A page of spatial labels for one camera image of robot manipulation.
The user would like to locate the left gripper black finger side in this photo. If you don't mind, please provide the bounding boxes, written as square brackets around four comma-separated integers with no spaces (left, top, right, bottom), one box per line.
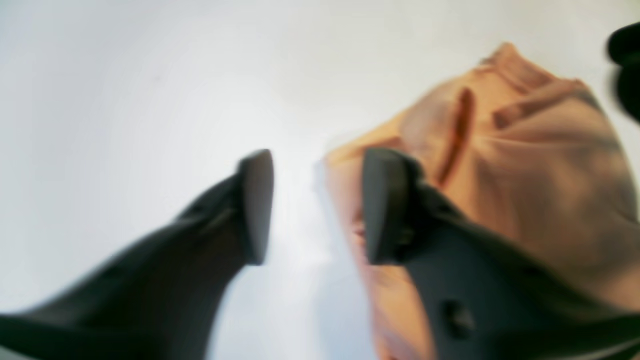
[606,22,640,123]
[0,149,274,360]
[362,148,640,360]

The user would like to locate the peach pink T-shirt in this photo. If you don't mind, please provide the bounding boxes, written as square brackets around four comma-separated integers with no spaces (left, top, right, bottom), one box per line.
[324,42,639,360]

